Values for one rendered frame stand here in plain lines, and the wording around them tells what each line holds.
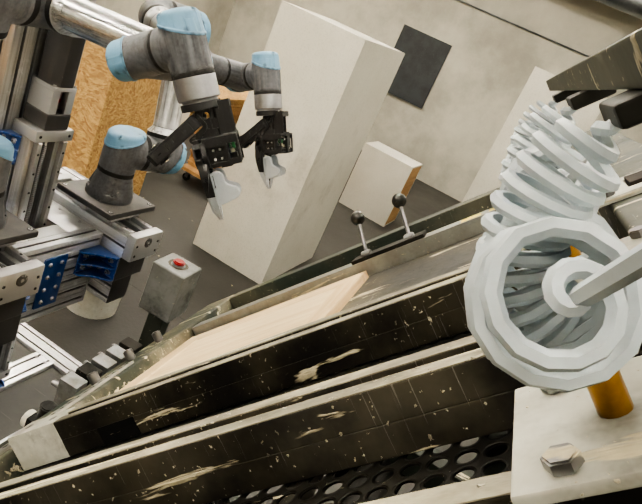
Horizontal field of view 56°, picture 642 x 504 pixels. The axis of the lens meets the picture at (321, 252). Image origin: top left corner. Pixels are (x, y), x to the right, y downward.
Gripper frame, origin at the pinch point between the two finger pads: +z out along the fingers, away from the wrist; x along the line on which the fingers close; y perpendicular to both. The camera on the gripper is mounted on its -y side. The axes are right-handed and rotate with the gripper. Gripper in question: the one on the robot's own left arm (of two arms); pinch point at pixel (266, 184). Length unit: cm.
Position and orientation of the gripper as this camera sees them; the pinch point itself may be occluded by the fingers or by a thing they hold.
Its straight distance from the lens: 171.9
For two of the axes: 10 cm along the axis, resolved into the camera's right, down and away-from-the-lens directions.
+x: 4.1, -2.0, 8.9
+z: 0.4, 9.8, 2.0
